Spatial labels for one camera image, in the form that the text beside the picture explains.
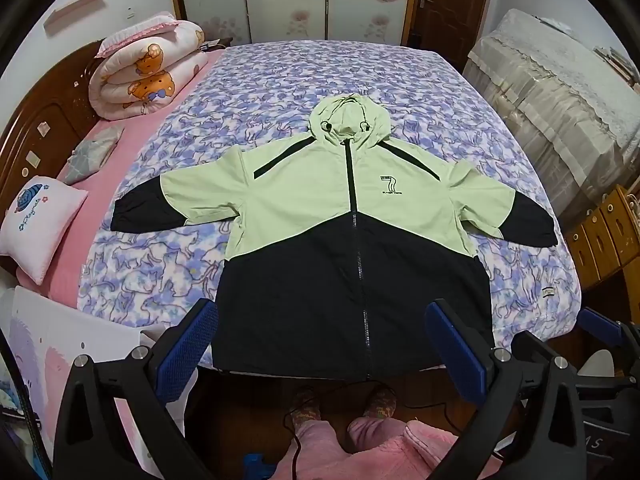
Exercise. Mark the wooden headboard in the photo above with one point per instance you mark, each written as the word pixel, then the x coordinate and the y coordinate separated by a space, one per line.
pixel 35 120

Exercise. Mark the white printed storage box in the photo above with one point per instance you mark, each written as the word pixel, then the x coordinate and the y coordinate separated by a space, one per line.
pixel 45 325

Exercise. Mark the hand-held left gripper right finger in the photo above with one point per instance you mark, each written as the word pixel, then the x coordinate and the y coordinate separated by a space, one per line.
pixel 455 355

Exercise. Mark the person's leg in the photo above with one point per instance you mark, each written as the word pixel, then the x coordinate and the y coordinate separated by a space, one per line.
pixel 315 450
pixel 400 445

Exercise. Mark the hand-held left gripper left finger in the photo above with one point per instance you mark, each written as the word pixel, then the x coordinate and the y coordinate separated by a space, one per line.
pixel 185 355

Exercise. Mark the purple cat print blanket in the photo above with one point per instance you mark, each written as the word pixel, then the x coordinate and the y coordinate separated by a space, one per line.
pixel 275 90

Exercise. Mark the pink wall shelf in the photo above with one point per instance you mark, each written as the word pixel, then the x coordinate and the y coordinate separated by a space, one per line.
pixel 85 5

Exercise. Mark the pink bed sheet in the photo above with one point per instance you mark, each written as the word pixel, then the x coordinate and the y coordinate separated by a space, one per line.
pixel 70 270

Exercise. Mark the patterned slipper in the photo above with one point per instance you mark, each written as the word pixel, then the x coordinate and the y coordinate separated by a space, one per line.
pixel 381 402
pixel 305 405

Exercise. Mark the grey pillow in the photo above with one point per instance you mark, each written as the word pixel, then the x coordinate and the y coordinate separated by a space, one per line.
pixel 92 152

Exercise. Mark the brown wooden door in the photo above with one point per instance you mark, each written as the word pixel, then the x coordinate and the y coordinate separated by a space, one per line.
pixel 450 0

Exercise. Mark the wooden drawer cabinet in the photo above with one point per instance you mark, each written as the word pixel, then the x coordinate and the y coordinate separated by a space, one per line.
pixel 600 240

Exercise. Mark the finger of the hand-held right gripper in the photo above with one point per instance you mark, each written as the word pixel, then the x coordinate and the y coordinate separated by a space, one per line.
pixel 602 325
pixel 610 392

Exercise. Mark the pink lace-trimmed pillow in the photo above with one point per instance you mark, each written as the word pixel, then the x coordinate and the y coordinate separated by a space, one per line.
pixel 130 35

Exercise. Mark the white plastic object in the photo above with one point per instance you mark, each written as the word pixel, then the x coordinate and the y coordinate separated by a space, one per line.
pixel 600 367

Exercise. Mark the folded bear print quilt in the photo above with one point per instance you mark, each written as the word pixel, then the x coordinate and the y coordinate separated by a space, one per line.
pixel 150 80

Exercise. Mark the white lace cloth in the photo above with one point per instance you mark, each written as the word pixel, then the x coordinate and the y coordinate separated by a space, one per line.
pixel 575 60

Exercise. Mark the stacked books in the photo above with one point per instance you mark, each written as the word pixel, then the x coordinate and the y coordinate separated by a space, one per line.
pixel 617 60

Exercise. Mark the blue plastic object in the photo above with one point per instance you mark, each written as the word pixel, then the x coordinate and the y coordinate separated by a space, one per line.
pixel 257 465

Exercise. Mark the white planet print cushion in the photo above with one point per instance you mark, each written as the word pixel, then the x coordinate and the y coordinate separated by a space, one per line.
pixel 40 225

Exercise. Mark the person's left leg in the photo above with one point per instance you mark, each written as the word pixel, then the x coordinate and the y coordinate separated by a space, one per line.
pixel 315 450

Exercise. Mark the small dark object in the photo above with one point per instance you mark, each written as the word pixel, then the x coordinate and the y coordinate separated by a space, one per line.
pixel 216 45

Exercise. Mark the green and black hooded jacket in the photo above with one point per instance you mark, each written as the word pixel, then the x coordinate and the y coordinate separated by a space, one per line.
pixel 300 185

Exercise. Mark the person's right leg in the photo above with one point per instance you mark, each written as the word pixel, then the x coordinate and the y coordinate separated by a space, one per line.
pixel 400 445

